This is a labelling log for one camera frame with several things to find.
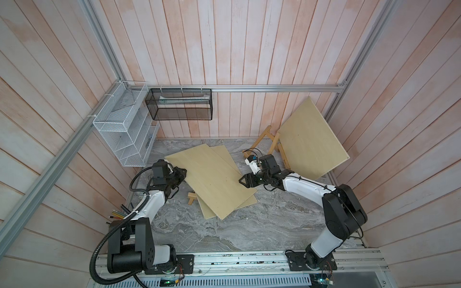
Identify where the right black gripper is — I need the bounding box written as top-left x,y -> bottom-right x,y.
238,170 -> 271,188

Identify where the plywood board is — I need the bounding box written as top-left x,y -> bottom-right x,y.
198,145 -> 257,220
165,144 -> 258,220
278,98 -> 350,180

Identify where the wooden easel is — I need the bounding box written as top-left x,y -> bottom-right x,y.
243,126 -> 291,169
187,193 -> 198,205

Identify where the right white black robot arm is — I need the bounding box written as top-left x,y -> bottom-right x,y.
239,154 -> 368,270

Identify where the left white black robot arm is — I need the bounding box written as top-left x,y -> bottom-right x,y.
107,160 -> 187,274

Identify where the wooden easel under boards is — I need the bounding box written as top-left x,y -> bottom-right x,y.
187,193 -> 198,205

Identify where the pink cup of pencils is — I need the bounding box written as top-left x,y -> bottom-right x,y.
106,204 -> 135,226

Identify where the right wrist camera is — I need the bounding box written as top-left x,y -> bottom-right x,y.
245,155 -> 261,175

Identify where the black corrugated cable conduit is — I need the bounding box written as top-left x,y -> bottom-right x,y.
89,166 -> 159,288

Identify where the white wire mesh shelf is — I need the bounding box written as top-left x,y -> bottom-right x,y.
93,81 -> 160,168

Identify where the black wire mesh basket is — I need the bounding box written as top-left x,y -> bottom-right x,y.
145,88 -> 213,121

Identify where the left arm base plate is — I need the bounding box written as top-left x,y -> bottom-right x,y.
145,254 -> 194,276

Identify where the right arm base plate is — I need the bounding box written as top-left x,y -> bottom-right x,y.
285,250 -> 337,272

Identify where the horizontal aluminium wall profile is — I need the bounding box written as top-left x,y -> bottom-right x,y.
145,84 -> 345,93

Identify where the aluminium front rail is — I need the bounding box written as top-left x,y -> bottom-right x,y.
88,248 -> 391,288

